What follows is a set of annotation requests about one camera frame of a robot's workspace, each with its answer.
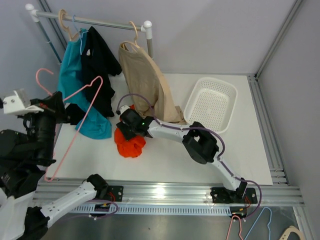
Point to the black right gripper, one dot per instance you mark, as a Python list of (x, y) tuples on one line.
[(123, 127)]

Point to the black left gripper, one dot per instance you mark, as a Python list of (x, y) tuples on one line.
[(54, 105)]

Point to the orange t shirt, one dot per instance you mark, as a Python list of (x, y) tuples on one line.
[(132, 148)]

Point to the beige t shirt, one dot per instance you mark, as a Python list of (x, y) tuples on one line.
[(144, 77)]

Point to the pink wire hanger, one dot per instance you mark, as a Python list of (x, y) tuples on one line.
[(75, 98)]

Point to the black t shirt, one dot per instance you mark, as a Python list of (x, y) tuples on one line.
[(98, 60)]

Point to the light blue wire hanger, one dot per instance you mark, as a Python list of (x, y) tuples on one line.
[(80, 33)]

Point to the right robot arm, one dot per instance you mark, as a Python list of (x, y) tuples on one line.
[(202, 145)]

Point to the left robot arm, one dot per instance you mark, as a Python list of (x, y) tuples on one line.
[(23, 160)]

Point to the teal t shirt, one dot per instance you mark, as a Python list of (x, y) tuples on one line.
[(95, 126)]

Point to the beige hanger on floor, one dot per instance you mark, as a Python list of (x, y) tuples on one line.
[(292, 230)]

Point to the white perforated plastic basket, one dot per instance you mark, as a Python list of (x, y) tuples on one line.
[(211, 103)]

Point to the silver clothes rack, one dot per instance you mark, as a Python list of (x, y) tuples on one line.
[(145, 28)]

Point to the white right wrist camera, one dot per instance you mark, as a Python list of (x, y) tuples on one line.
[(122, 109)]

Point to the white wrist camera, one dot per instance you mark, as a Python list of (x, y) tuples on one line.
[(122, 109), (16, 102)]

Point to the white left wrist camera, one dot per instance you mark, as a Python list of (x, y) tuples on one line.
[(16, 102)]

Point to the beige hanger on rail end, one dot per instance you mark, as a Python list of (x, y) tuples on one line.
[(71, 37)]

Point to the aluminium mounting rail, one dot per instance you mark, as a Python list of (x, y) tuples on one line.
[(158, 193)]

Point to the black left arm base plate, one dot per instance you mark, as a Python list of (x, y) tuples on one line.
[(114, 193)]

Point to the white slotted cable duct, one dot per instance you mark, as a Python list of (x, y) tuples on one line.
[(132, 209)]

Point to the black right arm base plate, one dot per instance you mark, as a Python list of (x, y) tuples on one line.
[(221, 195)]

